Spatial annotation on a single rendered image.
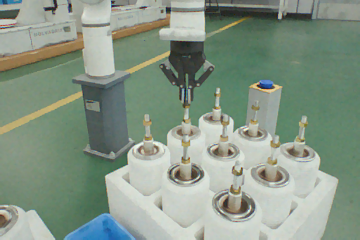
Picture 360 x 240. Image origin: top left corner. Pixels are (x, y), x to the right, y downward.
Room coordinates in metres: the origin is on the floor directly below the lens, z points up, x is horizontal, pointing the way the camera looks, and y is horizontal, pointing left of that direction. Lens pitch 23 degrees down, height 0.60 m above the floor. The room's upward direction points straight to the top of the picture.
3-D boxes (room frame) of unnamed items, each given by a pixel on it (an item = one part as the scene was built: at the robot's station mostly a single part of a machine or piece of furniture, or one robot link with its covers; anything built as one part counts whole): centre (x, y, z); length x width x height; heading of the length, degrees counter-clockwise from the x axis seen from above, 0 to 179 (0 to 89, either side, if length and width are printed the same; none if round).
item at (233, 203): (0.38, -0.09, 0.26); 0.02 x 0.02 x 0.03
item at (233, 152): (0.54, -0.10, 0.25); 0.08 x 0.08 x 0.01
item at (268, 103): (0.80, -0.25, 0.16); 0.07 x 0.07 x 0.31; 44
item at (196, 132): (0.63, -0.01, 0.25); 0.08 x 0.08 x 0.01
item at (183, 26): (0.61, -0.01, 0.53); 0.11 x 0.09 x 0.06; 169
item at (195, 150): (0.63, -0.01, 0.16); 0.10 x 0.10 x 0.18
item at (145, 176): (0.55, 0.07, 0.16); 0.10 x 0.10 x 0.18
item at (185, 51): (0.63, -0.02, 0.45); 0.08 x 0.08 x 0.09
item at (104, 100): (0.95, 0.27, 0.15); 0.15 x 0.15 x 0.30; 64
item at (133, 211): (0.54, -0.10, 0.09); 0.39 x 0.39 x 0.18; 44
